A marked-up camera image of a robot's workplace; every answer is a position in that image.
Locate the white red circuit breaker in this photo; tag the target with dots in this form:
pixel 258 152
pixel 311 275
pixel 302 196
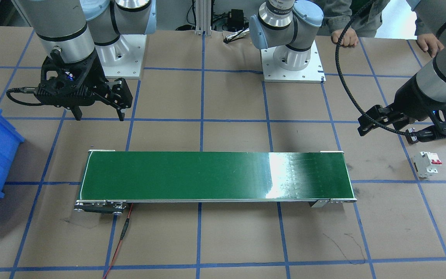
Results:
pixel 426 164

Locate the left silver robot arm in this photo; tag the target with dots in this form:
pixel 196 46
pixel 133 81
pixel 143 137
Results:
pixel 294 23

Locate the black power adapter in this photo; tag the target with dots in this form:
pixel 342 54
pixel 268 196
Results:
pixel 235 20

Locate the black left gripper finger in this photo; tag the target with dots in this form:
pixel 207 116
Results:
pixel 412 139
pixel 378 116

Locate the person's left hand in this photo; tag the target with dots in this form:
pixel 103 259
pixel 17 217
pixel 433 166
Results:
pixel 349 39

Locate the green conveyor belt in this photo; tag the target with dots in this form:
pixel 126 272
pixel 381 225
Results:
pixel 114 179

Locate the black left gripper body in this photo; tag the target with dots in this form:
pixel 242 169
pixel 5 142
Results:
pixel 409 99

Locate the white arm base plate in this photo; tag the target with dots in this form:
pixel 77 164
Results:
pixel 123 58
pixel 280 64

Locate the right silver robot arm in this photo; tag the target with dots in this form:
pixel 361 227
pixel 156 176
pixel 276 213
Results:
pixel 80 38

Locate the aluminium frame post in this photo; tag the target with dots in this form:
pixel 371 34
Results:
pixel 203 17

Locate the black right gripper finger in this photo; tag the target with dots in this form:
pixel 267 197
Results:
pixel 77 113
pixel 120 96

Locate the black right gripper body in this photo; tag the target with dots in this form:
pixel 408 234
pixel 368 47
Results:
pixel 96 76

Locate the person's right hand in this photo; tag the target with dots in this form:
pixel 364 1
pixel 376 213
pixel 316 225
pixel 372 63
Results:
pixel 429 44

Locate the person in grey jacket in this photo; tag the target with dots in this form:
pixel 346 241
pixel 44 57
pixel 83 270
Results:
pixel 337 13

